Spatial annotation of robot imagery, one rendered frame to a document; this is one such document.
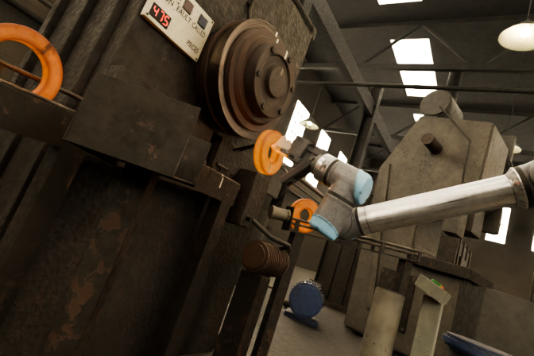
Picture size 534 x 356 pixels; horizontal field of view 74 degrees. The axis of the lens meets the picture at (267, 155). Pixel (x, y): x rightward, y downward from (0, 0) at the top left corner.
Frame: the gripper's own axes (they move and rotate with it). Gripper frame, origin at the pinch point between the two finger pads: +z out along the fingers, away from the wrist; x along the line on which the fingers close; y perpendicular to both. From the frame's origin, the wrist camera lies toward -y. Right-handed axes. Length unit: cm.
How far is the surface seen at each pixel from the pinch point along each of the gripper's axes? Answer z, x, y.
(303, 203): 2.7, -46.7, -10.0
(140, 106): -15, 61, -12
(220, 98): 20.7, 13.5, 5.1
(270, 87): 15.2, 0.5, 19.5
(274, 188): 445, -702, -12
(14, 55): 637, -110, -57
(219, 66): 23.2, 19.5, 13.8
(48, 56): 18, 66, -14
